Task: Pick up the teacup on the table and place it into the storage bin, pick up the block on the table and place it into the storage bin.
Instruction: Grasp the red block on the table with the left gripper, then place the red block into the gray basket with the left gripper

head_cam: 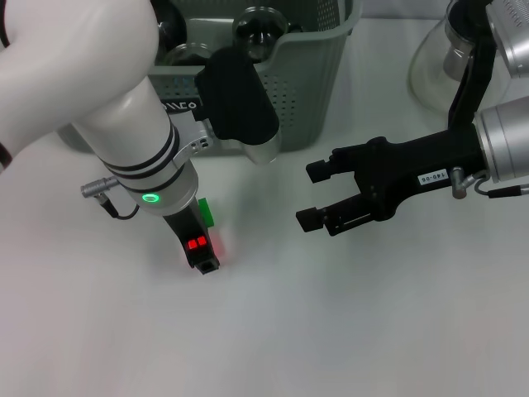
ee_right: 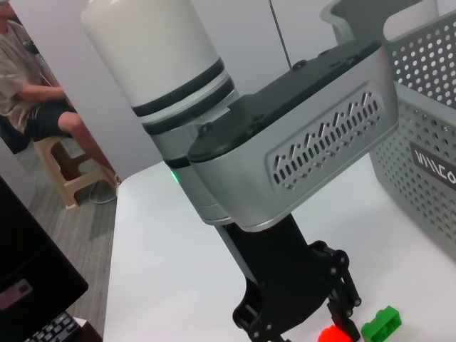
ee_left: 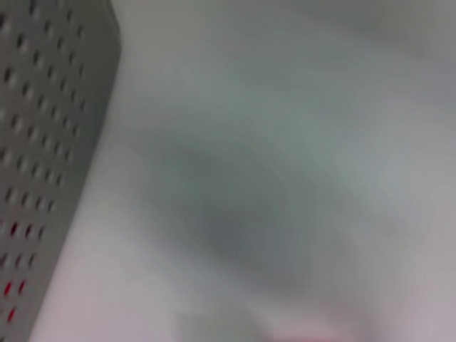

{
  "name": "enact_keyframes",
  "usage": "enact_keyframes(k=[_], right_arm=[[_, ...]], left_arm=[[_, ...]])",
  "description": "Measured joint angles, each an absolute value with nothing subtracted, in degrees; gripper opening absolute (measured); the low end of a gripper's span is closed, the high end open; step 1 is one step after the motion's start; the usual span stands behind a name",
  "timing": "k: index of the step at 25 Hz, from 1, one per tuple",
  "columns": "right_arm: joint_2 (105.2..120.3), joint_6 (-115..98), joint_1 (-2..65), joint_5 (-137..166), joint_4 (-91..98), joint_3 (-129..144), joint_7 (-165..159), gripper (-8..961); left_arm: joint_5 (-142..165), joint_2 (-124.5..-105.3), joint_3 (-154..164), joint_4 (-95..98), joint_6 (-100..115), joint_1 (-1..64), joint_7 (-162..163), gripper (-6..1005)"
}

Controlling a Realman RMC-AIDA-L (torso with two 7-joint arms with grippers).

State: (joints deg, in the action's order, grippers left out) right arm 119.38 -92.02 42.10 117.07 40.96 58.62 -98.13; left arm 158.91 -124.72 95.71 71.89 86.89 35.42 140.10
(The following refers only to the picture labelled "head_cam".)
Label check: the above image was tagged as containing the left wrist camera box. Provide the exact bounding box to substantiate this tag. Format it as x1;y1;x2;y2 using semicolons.
193;45;283;166

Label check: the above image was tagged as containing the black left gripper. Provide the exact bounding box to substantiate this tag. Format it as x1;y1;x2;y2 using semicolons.
162;201;221;277

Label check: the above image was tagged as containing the right gripper cable with connectors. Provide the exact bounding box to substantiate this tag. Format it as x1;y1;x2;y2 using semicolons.
451;166;529;200

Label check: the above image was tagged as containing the glass teacup with black handle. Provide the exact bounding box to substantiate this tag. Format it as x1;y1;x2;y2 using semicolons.
231;6;305;63
155;0;189;50
164;43;207;67

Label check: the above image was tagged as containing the glass pitcher with black handle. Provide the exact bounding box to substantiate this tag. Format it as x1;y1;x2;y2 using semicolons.
407;0;517;136

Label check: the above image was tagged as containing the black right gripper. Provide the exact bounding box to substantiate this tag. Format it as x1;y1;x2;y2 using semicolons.
295;122;489;238

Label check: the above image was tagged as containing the orange-red wedge toy brick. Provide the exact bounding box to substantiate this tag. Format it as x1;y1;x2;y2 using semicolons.
185;233;226;260

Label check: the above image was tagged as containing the grey-green perforated storage bin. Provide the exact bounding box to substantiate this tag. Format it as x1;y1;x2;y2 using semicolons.
57;0;365;158

